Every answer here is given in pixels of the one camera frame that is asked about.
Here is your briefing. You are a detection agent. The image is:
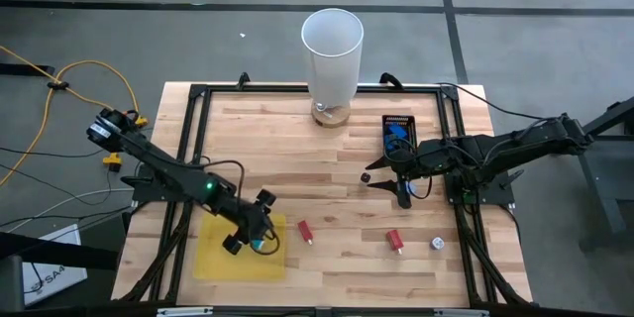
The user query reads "white shade wooden table lamp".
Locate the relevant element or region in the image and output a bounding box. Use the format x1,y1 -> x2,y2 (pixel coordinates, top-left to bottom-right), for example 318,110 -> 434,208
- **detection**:
300,7 -> 366,130

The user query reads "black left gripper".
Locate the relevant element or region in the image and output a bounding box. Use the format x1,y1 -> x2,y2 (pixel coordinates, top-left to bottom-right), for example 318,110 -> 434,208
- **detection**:
221,188 -> 277,257

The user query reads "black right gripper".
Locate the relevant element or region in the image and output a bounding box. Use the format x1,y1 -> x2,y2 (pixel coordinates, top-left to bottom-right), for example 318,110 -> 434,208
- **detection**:
365,141 -> 433,209

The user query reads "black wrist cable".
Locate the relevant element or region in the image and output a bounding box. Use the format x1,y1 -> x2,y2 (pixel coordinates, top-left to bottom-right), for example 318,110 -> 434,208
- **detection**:
384,133 -> 435,200
197,158 -> 282,258

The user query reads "black metal table frame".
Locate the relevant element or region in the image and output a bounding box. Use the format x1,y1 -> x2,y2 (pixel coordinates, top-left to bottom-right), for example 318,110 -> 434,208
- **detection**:
112,81 -> 534,308

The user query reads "white printed box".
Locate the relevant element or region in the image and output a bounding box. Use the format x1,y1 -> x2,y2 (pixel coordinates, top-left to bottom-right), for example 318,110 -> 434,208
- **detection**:
22,224 -> 89,307

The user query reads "black flat floor bar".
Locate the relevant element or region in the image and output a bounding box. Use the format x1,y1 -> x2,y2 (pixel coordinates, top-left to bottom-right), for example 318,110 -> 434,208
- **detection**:
0,62 -> 55,77

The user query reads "white floor cable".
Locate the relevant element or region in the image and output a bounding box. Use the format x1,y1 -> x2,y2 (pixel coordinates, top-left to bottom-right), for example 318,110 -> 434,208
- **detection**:
4,186 -> 136,234

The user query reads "black strap bar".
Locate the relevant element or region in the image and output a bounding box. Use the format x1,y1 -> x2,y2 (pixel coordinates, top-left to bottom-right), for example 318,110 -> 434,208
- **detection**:
0,231 -> 120,272

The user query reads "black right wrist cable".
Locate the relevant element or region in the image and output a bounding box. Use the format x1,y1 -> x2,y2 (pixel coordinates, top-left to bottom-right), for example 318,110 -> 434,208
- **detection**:
384,133 -> 435,200

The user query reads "black floor cable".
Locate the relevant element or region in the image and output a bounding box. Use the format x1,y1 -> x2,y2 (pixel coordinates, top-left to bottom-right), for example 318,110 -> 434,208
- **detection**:
0,144 -> 108,159

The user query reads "yellow plastic tray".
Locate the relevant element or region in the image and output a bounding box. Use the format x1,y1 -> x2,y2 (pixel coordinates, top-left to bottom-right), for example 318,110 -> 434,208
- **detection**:
191,212 -> 288,282

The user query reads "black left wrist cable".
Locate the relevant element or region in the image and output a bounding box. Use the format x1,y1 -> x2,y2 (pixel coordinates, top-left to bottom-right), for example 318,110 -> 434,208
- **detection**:
197,158 -> 282,258

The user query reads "black mesh basket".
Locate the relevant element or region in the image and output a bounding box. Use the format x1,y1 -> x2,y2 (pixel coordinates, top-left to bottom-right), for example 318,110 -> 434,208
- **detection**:
380,114 -> 417,159

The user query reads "black metal stand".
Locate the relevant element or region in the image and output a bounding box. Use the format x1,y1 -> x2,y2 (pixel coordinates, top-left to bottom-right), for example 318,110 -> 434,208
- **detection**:
579,96 -> 634,252

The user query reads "silver metal bracket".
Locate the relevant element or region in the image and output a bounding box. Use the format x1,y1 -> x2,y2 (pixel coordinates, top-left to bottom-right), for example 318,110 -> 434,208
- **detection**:
433,308 -> 490,317
156,306 -> 214,317

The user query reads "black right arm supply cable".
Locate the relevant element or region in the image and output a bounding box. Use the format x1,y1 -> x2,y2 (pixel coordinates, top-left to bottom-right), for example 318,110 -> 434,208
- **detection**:
438,81 -> 561,126

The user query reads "yellow extension cable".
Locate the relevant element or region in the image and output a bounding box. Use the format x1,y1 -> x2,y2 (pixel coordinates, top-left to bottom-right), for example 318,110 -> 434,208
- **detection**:
0,81 -> 125,187
0,44 -> 149,129

